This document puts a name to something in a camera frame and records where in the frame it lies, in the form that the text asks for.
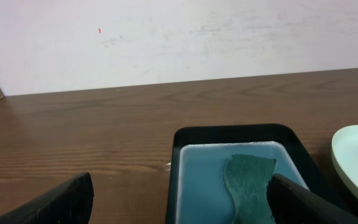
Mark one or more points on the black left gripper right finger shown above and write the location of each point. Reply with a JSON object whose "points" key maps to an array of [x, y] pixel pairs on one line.
{"points": [[292, 203]]}

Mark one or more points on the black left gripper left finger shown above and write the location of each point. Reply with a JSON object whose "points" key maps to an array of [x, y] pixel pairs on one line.
{"points": [[68, 203]]}

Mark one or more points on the green scouring sponge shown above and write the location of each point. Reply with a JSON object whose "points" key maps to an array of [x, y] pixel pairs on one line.
{"points": [[246, 178]]}

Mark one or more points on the black rectangular water tray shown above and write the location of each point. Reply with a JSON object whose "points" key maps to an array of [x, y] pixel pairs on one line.
{"points": [[220, 174]]}

